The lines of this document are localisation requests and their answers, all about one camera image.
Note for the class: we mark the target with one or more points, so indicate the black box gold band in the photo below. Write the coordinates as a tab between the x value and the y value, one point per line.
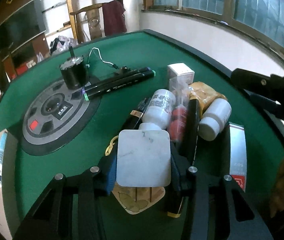
135	117

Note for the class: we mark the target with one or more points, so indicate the yellow-brown plastic packet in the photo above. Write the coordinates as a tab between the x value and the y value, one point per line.
204	94

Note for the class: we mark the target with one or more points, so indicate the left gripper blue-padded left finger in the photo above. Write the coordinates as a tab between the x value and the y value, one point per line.
106	177

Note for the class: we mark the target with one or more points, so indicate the white square power adapter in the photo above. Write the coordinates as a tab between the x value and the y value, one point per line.
143	158

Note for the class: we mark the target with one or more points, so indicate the silver red 502 glue box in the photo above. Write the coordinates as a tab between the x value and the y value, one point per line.
238	155

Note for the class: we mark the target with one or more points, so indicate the round grey control panel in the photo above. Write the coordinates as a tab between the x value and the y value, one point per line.
55	117

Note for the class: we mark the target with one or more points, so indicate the plain white pill bottle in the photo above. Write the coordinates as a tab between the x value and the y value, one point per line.
214	119

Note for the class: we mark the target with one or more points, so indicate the black marker purple cap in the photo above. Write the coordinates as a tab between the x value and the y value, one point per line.
116	78

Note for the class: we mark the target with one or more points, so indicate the black marker green cap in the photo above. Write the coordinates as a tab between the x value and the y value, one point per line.
122	82

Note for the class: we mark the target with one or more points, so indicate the white pill bottle printed label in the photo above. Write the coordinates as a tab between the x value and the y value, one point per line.
159	109

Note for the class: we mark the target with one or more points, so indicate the black cylindrical motor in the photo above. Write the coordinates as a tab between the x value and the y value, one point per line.
74	71

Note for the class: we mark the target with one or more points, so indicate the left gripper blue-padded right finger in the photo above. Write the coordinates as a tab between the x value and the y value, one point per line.
179	168

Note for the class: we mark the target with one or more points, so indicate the wooden chair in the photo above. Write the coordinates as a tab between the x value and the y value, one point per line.
93	21

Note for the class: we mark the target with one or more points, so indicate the black television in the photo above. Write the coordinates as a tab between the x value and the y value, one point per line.
22	26

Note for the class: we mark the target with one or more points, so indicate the cardboard tray box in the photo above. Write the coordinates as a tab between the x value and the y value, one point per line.
9	218

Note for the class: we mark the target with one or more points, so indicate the maroon cloth on chair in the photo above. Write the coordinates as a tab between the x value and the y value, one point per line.
113	18

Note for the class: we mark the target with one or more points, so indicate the tall black box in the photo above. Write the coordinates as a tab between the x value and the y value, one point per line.
188	145

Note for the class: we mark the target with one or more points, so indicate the pile of clothes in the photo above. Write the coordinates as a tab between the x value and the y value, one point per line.
62	43

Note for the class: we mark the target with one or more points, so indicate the clear bag red items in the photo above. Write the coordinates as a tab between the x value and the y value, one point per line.
180	90

